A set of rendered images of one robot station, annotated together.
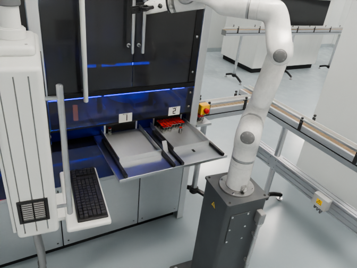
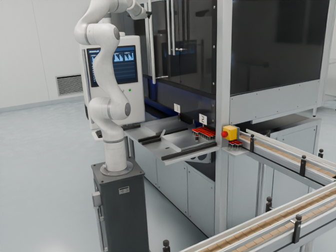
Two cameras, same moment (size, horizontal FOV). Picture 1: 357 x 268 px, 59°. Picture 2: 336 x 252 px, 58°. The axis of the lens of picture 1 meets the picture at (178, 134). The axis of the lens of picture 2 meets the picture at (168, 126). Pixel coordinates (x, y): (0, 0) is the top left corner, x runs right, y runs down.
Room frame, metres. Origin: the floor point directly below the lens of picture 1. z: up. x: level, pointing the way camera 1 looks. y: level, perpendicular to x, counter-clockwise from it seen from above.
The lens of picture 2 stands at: (1.79, -1.90, 1.66)
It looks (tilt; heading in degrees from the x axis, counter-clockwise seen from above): 19 degrees down; 94
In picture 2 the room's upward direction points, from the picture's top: 3 degrees counter-clockwise
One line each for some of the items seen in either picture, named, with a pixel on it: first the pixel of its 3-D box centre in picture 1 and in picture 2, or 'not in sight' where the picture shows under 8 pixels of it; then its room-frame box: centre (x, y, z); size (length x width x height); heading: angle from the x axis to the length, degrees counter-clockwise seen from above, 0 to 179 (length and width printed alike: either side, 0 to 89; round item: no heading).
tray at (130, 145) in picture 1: (130, 141); (167, 125); (1.66, 0.29, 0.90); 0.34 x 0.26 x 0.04; 32
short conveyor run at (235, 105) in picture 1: (222, 105); (283, 154); (2.34, -0.32, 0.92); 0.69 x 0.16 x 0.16; 122
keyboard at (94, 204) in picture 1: (86, 191); (120, 130); (1.26, 0.43, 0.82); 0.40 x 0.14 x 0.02; 25
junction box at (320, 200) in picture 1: (321, 201); not in sight; (1.81, -1.07, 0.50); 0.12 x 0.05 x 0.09; 32
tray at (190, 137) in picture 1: (178, 133); (192, 139); (1.84, 0.00, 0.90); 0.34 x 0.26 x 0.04; 32
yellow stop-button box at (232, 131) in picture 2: (202, 108); (230, 132); (2.07, -0.15, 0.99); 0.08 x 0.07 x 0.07; 32
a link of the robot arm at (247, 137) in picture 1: (247, 140); (106, 118); (1.36, -0.34, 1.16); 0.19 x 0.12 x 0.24; 165
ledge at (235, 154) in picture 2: (199, 120); (236, 150); (2.11, -0.14, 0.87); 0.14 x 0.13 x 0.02; 32
